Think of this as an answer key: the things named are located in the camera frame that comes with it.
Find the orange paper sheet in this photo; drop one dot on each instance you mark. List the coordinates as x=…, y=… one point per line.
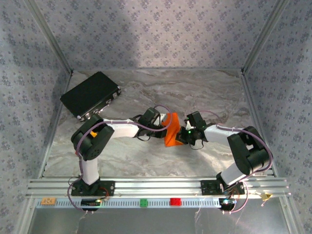
x=171, y=136

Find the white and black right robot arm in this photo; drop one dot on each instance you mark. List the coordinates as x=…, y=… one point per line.
x=246, y=153

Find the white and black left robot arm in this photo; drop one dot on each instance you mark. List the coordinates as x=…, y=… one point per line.
x=95, y=143

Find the wide red toy brick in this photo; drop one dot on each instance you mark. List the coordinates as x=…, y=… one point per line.
x=175, y=202

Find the black hard case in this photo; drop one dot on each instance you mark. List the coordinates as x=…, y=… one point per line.
x=90, y=92

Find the green toy brick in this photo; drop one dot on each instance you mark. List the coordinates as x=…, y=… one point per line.
x=143, y=202

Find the black right controller board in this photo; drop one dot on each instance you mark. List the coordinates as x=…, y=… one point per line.
x=227, y=201

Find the black controller board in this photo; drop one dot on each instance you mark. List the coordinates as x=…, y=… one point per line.
x=227, y=201
x=90, y=202

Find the black left controller board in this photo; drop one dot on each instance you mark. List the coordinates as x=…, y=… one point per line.
x=90, y=202

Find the gold tape piece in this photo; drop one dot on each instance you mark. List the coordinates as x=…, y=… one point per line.
x=266, y=196

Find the orange toy brick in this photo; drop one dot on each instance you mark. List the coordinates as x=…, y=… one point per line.
x=48, y=201

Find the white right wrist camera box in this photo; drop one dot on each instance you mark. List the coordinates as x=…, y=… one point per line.
x=188, y=126

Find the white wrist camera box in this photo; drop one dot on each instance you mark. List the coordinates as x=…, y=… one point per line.
x=188, y=126
x=162, y=118

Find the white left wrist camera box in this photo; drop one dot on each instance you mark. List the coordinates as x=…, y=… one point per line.
x=162, y=118

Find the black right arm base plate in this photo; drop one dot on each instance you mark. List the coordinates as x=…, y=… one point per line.
x=206, y=187

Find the aluminium front frame rail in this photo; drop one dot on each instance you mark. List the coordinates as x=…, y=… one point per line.
x=156, y=187

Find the aluminium side rail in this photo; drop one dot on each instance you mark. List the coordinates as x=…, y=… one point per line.
x=251, y=97
x=54, y=124

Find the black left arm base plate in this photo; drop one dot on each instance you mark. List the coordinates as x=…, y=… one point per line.
x=109, y=189

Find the aluminium frame post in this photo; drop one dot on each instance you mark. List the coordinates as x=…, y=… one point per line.
x=51, y=37
x=263, y=36
x=291, y=219
x=25, y=219

